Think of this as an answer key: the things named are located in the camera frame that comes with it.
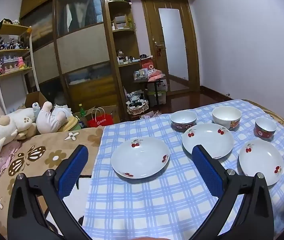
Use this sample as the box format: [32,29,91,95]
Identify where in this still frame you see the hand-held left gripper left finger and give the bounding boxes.
[7,144,92,240]

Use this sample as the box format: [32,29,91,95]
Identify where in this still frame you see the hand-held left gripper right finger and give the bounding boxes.
[191,144,274,240]

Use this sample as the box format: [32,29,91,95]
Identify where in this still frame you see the white cherry print plate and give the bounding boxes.
[182,123,234,159]
[239,139,284,186]
[110,137,170,179]

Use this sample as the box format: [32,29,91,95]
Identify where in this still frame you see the red patterned bowl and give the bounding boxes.
[254,117,277,140]

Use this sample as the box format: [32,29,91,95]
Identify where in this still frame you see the maroon patterned bowl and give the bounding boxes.
[170,110,198,133]

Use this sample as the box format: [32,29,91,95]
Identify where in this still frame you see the white cartoon print bowl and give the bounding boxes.
[212,106,242,131]

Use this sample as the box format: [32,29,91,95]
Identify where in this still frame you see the pink and white plush toy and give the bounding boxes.
[32,101,69,134]

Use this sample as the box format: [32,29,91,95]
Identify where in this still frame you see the red paper bag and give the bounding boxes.
[87,107,114,128]

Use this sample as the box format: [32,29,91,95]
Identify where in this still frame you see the blue plaid cloth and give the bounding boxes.
[82,99,284,240]

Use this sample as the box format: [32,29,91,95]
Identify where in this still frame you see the white frilly plush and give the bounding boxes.
[53,104,72,118]

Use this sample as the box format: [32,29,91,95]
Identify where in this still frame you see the packets on floor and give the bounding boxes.
[141,111,162,119]

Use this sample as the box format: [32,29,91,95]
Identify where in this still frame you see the cream plush toy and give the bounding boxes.
[0,107,37,159]

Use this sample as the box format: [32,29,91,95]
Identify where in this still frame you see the open cardboard box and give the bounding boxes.
[24,91,49,110]

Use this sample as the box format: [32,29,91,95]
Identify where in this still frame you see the clear plastic storage box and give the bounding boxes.
[146,90,167,107]

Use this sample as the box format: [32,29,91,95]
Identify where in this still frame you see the lace trimmed basket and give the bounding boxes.
[126,100,149,117]

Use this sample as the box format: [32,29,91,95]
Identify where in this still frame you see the black and white striped plush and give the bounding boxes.
[127,91,146,107]

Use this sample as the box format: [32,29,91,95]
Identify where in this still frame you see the small folding table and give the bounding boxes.
[133,76,167,105]

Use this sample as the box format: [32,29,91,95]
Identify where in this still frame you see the pink packets pile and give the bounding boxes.
[148,70,166,82]

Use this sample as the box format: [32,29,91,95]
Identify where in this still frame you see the wooden corner shelf unit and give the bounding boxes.
[104,0,147,120]

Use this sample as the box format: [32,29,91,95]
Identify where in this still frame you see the red box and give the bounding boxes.
[141,57,155,70]

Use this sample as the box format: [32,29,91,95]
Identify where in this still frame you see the wooden wardrobe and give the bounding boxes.
[19,0,122,123]

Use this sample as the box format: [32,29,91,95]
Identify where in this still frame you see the wooden door with glass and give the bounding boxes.
[141,0,201,95]

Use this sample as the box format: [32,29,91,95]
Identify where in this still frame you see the group of small figurines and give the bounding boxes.
[0,34,31,74]

